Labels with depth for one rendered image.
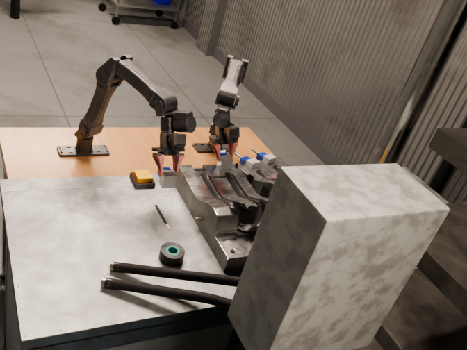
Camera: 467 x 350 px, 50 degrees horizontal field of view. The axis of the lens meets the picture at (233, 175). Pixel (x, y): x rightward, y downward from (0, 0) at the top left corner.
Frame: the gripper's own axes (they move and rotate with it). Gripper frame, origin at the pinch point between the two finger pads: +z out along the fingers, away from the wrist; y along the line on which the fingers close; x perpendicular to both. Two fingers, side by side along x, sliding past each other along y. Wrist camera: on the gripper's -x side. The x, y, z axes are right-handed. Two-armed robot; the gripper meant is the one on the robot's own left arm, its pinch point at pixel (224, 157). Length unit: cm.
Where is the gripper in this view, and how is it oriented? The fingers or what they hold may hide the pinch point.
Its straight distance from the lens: 197.7
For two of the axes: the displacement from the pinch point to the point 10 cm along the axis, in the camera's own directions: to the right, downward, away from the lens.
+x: -4.1, -2.7, 8.7
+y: 9.1, -1.6, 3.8
